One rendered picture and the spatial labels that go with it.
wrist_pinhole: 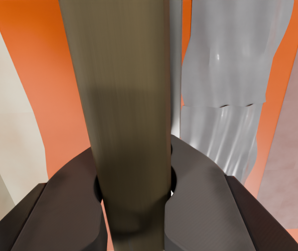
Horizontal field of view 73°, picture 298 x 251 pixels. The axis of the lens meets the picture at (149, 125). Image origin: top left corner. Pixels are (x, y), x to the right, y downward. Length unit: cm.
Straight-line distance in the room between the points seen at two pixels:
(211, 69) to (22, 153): 19
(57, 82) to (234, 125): 15
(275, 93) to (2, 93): 23
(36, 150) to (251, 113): 20
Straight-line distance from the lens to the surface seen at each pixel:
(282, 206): 29
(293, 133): 23
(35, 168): 24
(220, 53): 17
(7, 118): 22
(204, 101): 18
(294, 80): 21
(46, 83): 19
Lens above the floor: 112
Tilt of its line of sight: 63 degrees down
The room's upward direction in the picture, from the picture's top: 179 degrees clockwise
